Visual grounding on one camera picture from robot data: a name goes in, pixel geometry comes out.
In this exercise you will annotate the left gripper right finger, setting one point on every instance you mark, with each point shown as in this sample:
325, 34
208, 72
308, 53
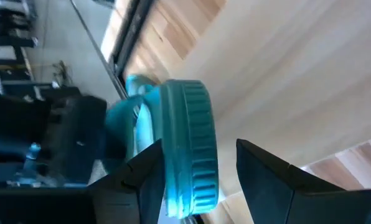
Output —
266, 186

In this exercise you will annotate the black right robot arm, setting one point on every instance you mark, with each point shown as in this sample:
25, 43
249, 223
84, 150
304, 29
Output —
14, 124

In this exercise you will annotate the black aluminium table frame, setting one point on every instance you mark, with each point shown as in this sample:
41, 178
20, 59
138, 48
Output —
132, 28

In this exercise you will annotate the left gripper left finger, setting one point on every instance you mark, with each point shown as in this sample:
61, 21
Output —
132, 193

